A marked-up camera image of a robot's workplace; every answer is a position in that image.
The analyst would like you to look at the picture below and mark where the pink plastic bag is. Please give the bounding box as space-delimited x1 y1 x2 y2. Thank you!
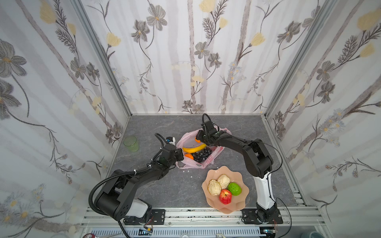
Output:
176 129 225 169

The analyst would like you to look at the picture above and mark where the orange fake tangerine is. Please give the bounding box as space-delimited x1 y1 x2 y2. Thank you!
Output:
184 153 194 160

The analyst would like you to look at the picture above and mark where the white slotted cable duct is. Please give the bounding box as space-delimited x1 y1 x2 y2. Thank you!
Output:
89 227 263 238

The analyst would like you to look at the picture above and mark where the yellow fake banana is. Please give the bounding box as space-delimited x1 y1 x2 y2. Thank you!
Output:
183 143 207 154

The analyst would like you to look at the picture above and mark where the red fake strawberry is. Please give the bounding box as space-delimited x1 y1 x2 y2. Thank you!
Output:
219 189 232 205

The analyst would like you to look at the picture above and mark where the green fake lime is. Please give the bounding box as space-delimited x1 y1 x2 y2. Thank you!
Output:
227 182 242 196

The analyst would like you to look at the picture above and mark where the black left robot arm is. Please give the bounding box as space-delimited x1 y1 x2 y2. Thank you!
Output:
88 133 184 222

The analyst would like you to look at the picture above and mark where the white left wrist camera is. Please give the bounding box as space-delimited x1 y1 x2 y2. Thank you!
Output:
166 136 176 145

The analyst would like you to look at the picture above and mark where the dark fake grape bunch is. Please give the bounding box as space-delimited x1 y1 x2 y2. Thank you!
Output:
191 147 212 163

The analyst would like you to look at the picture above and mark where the peach scalloped plate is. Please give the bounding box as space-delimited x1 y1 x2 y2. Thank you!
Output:
202 166 249 214

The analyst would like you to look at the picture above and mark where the green translucent cup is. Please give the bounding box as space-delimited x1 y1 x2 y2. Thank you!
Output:
124 136 139 152

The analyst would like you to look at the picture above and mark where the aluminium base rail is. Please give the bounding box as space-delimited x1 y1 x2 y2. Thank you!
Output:
80 207 325 228

